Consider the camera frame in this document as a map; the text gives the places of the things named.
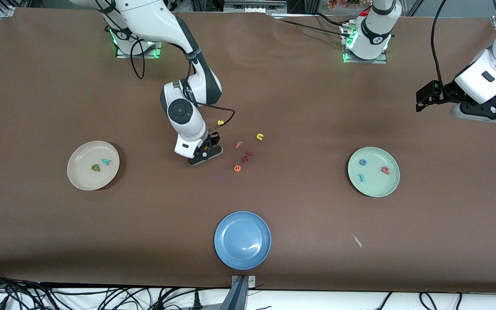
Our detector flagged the orange dried flowers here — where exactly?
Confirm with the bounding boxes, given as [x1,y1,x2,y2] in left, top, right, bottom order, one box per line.
[328,0,360,10]

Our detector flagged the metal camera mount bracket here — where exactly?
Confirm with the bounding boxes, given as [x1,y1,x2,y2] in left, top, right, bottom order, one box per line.
[231,275,256,310]

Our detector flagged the black cable bundle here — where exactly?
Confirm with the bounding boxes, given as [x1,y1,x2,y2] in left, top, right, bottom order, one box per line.
[0,267,231,310]

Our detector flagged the light green round plate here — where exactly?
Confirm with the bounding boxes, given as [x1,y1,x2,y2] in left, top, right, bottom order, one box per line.
[347,146,400,198]

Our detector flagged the beige round plate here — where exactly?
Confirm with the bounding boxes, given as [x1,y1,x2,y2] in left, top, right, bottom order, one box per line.
[67,140,120,191]

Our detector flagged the brown table cover sheet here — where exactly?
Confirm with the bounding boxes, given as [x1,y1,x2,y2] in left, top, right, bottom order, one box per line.
[0,6,496,293]

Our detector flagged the blue round plate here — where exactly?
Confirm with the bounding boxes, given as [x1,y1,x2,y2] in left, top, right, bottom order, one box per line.
[214,211,272,271]

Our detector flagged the black base cable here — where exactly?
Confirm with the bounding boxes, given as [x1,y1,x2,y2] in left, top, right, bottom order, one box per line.
[279,19,347,37]
[312,12,348,26]

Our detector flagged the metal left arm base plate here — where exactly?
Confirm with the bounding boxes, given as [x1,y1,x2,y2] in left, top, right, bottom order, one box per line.
[343,24,388,64]

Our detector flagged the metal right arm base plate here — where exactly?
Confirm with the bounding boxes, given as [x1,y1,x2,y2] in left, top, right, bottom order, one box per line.
[116,39,163,59]

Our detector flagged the grey metal frame block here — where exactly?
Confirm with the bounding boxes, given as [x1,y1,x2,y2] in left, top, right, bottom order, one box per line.
[224,0,287,13]

